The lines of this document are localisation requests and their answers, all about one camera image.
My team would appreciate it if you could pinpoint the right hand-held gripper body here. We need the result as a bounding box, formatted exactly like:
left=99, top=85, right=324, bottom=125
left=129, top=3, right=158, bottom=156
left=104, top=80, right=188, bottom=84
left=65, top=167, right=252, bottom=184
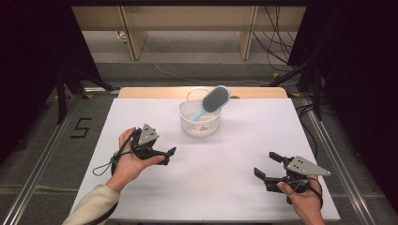
left=265, top=155, right=332, bottom=193

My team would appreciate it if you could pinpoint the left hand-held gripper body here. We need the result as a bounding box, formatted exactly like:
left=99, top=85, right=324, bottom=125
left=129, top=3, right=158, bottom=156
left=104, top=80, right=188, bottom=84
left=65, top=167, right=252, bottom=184
left=130, top=123, right=167, bottom=160

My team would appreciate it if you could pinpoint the white plastic slotted basket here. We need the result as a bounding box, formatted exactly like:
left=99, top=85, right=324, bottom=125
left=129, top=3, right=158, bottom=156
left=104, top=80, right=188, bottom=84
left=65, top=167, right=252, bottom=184
left=177, top=87, right=223, bottom=138

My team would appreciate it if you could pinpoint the light blue hairbrush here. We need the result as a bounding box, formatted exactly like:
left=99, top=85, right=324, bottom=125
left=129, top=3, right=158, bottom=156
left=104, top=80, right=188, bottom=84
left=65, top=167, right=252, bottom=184
left=189, top=85, right=232, bottom=123

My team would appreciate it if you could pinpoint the person's right hand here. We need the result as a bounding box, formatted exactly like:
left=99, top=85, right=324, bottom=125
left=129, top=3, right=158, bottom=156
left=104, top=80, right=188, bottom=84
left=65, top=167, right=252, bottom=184
left=276, top=174, right=324, bottom=218

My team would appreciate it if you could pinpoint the person's left hand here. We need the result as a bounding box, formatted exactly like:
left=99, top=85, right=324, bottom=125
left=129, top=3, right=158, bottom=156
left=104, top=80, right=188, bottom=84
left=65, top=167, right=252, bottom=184
left=105, top=126, right=165, bottom=193

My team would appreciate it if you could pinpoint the wooden table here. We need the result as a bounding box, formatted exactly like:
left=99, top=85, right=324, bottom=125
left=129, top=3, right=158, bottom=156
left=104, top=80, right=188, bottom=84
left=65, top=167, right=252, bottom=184
left=117, top=86, right=289, bottom=99

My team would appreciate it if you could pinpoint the black metal stand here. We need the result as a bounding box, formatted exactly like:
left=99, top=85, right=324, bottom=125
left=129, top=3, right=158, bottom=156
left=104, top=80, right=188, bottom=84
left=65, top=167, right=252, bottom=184
left=55, top=64, right=121, bottom=126
left=268, top=61, right=325, bottom=122

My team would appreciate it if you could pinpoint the black curtain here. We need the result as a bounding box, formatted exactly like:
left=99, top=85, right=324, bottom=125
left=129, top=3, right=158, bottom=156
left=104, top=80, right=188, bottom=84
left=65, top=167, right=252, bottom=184
left=287, top=0, right=398, bottom=214
left=0, top=0, right=104, bottom=158

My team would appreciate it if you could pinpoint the beige wooden cabinet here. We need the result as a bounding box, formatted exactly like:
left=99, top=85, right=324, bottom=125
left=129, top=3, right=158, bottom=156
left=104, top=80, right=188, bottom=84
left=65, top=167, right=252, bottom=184
left=70, top=5, right=307, bottom=61

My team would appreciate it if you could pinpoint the thick black gripper cable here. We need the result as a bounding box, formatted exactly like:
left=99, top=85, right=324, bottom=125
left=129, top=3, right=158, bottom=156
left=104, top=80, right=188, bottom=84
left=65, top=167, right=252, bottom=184
left=93, top=128, right=141, bottom=225
left=286, top=177, right=324, bottom=208

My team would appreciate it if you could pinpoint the aluminium floor rail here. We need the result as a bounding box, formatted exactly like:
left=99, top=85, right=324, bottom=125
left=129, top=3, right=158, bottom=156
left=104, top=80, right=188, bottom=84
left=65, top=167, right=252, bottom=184
left=0, top=93, right=83, bottom=225
left=298, top=93, right=378, bottom=225

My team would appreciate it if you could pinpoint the thin black cord loop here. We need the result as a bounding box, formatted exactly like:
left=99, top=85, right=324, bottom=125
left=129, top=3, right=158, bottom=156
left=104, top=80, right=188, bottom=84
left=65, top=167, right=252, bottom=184
left=92, top=152, right=120, bottom=177

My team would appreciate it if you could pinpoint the black floor cable bundle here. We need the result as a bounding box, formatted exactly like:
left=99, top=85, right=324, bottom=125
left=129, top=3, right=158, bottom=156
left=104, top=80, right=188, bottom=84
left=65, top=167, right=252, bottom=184
left=253, top=5, right=303, bottom=73

